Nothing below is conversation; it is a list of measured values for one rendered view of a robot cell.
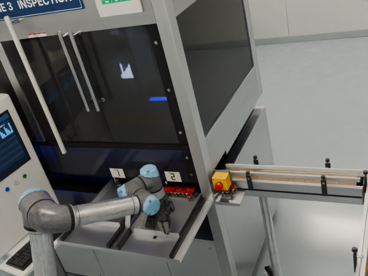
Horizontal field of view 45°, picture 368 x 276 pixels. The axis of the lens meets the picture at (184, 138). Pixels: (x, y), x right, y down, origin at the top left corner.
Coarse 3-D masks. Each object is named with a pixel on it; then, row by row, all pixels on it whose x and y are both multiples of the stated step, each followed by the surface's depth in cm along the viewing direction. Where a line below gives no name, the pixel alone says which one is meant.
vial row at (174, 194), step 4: (168, 192) 229; (172, 192) 228; (176, 192) 227; (180, 192) 226; (184, 192) 225; (188, 192) 224; (192, 192) 223; (172, 196) 229; (176, 196) 228; (180, 196) 227; (184, 196) 226; (192, 196) 224
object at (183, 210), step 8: (200, 192) 229; (176, 200) 228; (184, 200) 227; (176, 208) 223; (184, 208) 221; (192, 208) 214; (144, 216) 223; (176, 216) 217; (184, 216) 216; (136, 224) 217; (144, 224) 218; (176, 224) 212; (184, 224) 206; (136, 232) 213; (144, 232) 210; (152, 232) 208; (160, 232) 206; (176, 232) 207
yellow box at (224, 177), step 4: (216, 172) 215; (220, 172) 214; (224, 172) 213; (228, 172) 213; (212, 176) 213; (216, 176) 212; (220, 176) 211; (224, 176) 211; (228, 176) 213; (212, 180) 213; (216, 180) 212; (220, 180) 211; (224, 180) 210; (228, 180) 213; (224, 184) 211; (228, 184) 213; (224, 188) 213; (228, 188) 213
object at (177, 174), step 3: (165, 171) 223; (168, 171) 222; (165, 174) 224; (168, 174) 223; (174, 174) 221; (177, 174) 221; (168, 177) 224; (174, 177) 223; (177, 177) 222; (180, 177) 221; (168, 180) 226; (171, 180) 225; (174, 180) 224; (177, 180) 223; (180, 180) 222
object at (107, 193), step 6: (108, 186) 252; (114, 186) 253; (102, 192) 247; (108, 192) 249; (114, 192) 248; (96, 198) 243; (102, 198) 245; (108, 198) 244; (96, 222) 225; (102, 222) 223; (108, 222) 221; (114, 222) 219; (120, 222) 219
